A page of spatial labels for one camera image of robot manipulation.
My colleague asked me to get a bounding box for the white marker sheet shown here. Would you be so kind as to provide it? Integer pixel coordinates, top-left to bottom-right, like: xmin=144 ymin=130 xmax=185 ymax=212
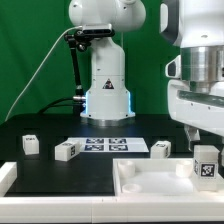
xmin=68 ymin=137 xmax=148 ymax=153

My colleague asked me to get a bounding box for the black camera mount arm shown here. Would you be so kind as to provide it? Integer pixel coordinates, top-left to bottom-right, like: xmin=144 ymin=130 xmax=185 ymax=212
xmin=64 ymin=29 xmax=116 ymax=103

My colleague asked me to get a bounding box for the white square tabletop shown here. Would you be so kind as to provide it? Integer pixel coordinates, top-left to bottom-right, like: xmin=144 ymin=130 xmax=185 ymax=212
xmin=113 ymin=158 xmax=224 ymax=197

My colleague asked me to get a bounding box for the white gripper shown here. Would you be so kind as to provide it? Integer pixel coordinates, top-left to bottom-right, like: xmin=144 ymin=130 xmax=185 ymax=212
xmin=167 ymin=79 xmax=224 ymax=151

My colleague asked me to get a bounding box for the white front fence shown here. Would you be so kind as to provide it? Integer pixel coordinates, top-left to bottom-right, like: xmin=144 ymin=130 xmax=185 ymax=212
xmin=0 ymin=197 xmax=224 ymax=223

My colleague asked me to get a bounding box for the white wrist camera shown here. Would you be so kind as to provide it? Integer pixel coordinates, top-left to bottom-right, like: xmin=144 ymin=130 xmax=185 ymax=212
xmin=165 ymin=55 xmax=181 ymax=79

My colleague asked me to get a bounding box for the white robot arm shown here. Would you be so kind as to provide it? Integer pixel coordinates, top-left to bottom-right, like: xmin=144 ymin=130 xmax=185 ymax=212
xmin=69 ymin=0 xmax=224 ymax=143

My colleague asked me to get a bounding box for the grey camera cable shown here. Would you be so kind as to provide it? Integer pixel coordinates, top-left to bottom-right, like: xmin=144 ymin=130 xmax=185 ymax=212
xmin=4 ymin=25 xmax=84 ymax=122

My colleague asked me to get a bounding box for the black base cable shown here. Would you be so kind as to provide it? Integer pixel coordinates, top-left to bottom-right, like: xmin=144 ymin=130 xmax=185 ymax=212
xmin=40 ymin=97 xmax=83 ymax=115

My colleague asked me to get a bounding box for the grey mounted camera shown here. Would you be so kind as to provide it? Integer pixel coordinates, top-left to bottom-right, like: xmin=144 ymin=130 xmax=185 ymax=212
xmin=82 ymin=24 xmax=112 ymax=36

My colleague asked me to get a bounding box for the white left fence block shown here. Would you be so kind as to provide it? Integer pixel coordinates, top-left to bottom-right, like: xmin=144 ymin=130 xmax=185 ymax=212
xmin=0 ymin=162 xmax=17 ymax=197

